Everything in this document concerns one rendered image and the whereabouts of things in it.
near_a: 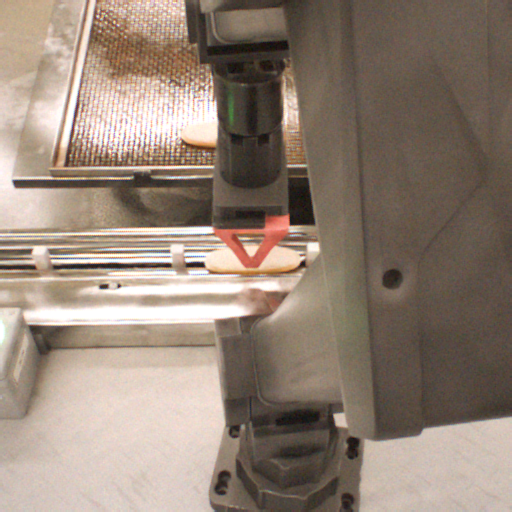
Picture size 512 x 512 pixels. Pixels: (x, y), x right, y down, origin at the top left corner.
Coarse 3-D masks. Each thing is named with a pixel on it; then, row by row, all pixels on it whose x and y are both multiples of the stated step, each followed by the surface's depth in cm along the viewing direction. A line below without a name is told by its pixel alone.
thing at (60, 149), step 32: (96, 0) 89; (128, 0) 90; (96, 32) 86; (128, 32) 86; (160, 32) 86; (128, 64) 83; (64, 96) 77; (128, 96) 79; (64, 128) 76; (64, 160) 73
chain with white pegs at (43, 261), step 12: (36, 252) 66; (48, 252) 67; (180, 252) 66; (312, 252) 67; (36, 264) 67; (48, 264) 68; (96, 264) 69; (108, 264) 69; (120, 264) 69; (132, 264) 69; (144, 264) 69; (168, 264) 69; (180, 264) 68; (192, 264) 69; (204, 264) 69; (300, 264) 69
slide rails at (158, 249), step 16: (240, 240) 70; (256, 240) 70; (288, 240) 70; (304, 240) 70; (0, 256) 69; (16, 256) 69; (32, 256) 69; (64, 256) 69; (80, 256) 69; (96, 256) 69; (112, 256) 69; (128, 256) 69; (144, 256) 69; (160, 256) 69; (192, 256) 69; (0, 272) 67; (16, 272) 67; (32, 272) 67; (48, 272) 67; (64, 272) 67; (80, 272) 67; (96, 272) 67; (112, 272) 67; (128, 272) 67; (144, 272) 67; (160, 272) 67; (176, 272) 67; (192, 272) 67; (208, 272) 67; (288, 272) 67; (304, 272) 67
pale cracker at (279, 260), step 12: (216, 252) 68; (228, 252) 68; (252, 252) 68; (276, 252) 68; (288, 252) 68; (216, 264) 67; (228, 264) 67; (240, 264) 67; (264, 264) 67; (276, 264) 67; (288, 264) 67
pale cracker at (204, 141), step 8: (184, 128) 75; (192, 128) 75; (200, 128) 75; (208, 128) 75; (184, 136) 75; (192, 136) 74; (200, 136) 74; (208, 136) 74; (216, 136) 74; (192, 144) 75; (200, 144) 74; (208, 144) 74
